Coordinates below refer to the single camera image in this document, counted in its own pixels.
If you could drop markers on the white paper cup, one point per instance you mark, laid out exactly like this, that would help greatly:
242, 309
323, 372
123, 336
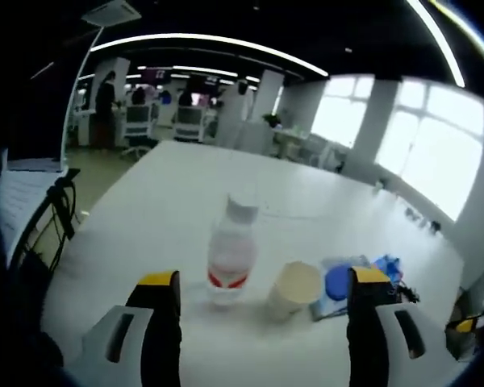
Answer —
296, 286

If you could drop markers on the green potted plant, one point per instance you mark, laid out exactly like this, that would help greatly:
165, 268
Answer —
271, 119

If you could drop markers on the white ceiling panel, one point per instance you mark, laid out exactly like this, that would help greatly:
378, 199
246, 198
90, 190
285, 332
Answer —
113, 10

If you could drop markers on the dark monitor white edge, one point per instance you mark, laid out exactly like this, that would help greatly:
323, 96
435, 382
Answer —
36, 121

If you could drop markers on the blue tissue packet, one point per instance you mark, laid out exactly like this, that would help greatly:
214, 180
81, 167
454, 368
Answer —
389, 266

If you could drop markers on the blue cloth with plastic bag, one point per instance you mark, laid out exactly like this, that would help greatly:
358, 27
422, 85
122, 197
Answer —
335, 282

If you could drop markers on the white table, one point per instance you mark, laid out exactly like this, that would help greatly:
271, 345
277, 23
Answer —
165, 209

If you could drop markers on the purple wall sign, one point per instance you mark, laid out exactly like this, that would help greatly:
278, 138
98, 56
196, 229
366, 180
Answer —
155, 73

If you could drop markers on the small dark gadgets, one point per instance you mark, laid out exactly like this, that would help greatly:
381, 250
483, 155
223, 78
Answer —
435, 226

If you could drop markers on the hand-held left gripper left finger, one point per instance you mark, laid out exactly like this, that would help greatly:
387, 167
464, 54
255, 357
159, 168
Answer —
161, 334

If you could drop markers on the white side desk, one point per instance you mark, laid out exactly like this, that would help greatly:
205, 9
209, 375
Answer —
24, 189

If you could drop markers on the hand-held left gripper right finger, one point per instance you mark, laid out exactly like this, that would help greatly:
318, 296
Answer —
367, 334

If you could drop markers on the black desk frame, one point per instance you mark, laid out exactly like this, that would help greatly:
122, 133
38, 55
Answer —
62, 201

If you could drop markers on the large bright window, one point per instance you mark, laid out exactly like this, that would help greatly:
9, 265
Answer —
431, 153
340, 113

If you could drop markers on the clear bottle red label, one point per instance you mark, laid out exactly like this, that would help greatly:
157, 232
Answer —
232, 250

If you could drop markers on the ceiling light strip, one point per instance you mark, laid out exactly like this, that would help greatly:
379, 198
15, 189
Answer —
205, 38
435, 36

